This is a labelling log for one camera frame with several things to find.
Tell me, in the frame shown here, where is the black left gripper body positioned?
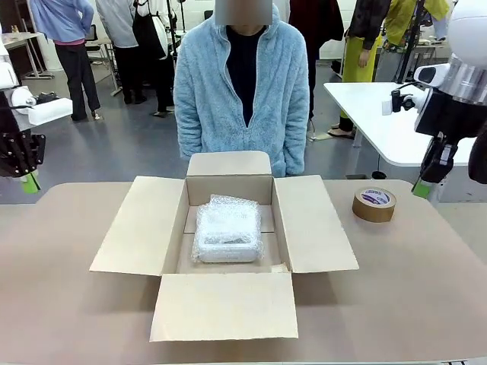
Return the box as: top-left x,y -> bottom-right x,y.
0,132 -> 47,179

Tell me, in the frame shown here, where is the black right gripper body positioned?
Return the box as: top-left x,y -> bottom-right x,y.
414,87 -> 487,138

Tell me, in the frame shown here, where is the brown cardboard box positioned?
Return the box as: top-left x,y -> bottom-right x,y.
89,151 -> 360,342

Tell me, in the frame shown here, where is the person's left forearm blue sleeve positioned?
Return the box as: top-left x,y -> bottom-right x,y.
282,102 -> 310,176

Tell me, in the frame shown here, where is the person's right forearm blue sleeve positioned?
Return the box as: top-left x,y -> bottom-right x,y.
173,102 -> 207,160

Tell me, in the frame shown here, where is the brown packing tape roll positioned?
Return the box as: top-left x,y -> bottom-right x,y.
351,186 -> 396,224

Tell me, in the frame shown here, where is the large white table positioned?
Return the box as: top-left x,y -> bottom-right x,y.
323,81 -> 477,167

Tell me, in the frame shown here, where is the person in yellow jacket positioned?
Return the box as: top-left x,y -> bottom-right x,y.
384,0 -> 450,49

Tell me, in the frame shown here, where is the person in yellow apron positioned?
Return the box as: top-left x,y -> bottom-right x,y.
326,0 -> 393,140

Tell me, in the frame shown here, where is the grey background work table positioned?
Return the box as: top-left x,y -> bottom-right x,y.
0,31 -> 55,80

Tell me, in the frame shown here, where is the person in blue shirt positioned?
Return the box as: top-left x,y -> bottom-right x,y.
28,0 -> 102,122

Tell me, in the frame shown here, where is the person in dark red clothes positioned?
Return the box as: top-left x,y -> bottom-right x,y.
288,0 -> 345,130

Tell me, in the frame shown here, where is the person with black apron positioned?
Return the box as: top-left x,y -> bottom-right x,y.
94,0 -> 180,117

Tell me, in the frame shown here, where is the person in blue fleece jacket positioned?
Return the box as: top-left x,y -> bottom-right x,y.
173,0 -> 311,178

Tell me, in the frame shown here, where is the bubble-wrapped white clock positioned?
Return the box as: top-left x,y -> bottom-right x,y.
191,193 -> 265,265

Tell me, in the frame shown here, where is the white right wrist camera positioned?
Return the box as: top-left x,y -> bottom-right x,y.
413,63 -> 450,87

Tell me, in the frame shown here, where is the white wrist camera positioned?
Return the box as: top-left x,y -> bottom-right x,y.
11,86 -> 74,126
413,63 -> 450,87

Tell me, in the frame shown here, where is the small black camera white card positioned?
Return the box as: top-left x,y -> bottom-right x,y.
381,89 -> 416,116

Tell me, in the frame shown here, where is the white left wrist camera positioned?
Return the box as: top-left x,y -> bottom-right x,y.
11,86 -> 74,126

